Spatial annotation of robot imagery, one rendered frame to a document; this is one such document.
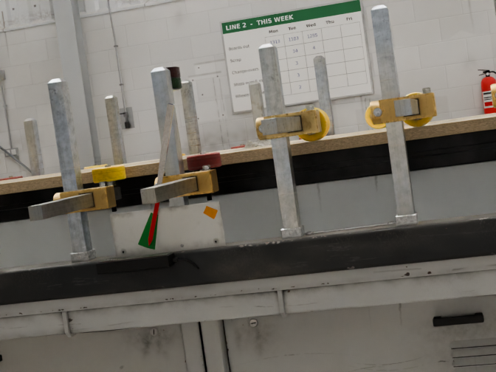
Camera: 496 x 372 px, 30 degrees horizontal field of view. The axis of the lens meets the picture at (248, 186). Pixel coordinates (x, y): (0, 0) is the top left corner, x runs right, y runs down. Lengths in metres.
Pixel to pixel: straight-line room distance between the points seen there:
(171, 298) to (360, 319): 0.48
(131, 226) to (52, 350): 0.55
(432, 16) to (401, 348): 7.06
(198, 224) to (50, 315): 0.44
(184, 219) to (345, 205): 0.40
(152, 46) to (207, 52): 0.59
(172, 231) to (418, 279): 0.55
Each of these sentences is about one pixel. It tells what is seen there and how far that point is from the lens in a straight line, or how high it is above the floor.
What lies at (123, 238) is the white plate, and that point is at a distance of 2.12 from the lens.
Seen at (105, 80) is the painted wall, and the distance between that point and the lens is 9.84.
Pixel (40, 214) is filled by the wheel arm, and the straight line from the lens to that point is 1.91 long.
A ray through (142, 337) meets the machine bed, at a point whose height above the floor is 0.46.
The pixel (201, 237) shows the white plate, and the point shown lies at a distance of 2.07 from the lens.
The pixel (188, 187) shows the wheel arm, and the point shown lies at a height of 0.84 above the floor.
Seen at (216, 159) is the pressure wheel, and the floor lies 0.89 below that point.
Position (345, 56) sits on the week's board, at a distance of 9.19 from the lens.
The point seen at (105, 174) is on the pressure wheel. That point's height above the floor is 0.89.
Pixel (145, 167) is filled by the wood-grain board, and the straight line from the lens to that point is 2.30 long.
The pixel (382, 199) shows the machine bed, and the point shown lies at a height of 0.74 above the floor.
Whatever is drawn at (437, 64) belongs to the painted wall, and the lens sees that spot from 9.14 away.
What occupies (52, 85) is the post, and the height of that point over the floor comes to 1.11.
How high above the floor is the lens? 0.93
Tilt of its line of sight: 3 degrees down
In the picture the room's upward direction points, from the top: 8 degrees counter-clockwise
